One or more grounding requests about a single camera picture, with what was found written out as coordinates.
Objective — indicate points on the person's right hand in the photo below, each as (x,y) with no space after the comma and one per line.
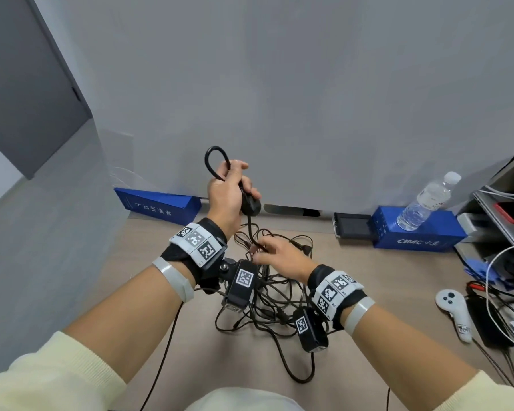
(287,256)

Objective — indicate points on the person's left hand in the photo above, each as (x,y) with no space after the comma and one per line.
(225,196)

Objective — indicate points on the person's left forearm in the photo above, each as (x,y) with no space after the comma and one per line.
(124,321)

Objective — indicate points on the person's right forearm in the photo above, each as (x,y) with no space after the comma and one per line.
(411,359)

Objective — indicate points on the person's cream sweater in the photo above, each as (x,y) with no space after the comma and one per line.
(244,400)

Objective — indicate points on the blue triangular box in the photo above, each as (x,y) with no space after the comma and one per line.
(162,207)

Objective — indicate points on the small black screen device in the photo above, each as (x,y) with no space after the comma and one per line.
(353,226)

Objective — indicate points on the grey right wristband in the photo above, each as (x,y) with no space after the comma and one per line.
(359,316)

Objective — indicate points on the grey wristband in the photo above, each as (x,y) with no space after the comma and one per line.
(175,280)
(359,316)

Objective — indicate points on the grey left wristband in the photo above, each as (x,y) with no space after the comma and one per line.
(175,280)

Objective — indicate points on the light wooden table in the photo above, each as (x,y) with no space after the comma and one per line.
(390,295)

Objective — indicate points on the blue rectangular box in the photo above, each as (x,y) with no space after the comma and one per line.
(428,235)

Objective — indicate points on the clear plastic water bottle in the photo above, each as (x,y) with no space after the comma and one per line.
(424,205)

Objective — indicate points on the white game controller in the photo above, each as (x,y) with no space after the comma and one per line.
(452,306)

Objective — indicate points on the blue plastic item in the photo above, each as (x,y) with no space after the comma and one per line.
(479,271)

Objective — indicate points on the black power adapter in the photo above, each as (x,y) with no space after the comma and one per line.
(490,325)

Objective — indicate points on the grey door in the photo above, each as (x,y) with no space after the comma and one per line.
(25,81)

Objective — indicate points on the grey metal rack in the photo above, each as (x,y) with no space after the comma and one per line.
(509,179)

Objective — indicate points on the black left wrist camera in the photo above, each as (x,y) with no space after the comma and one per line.
(242,286)

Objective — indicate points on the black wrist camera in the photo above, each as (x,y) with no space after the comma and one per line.
(242,286)
(310,331)

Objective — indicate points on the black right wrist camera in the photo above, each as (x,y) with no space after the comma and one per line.
(310,331)

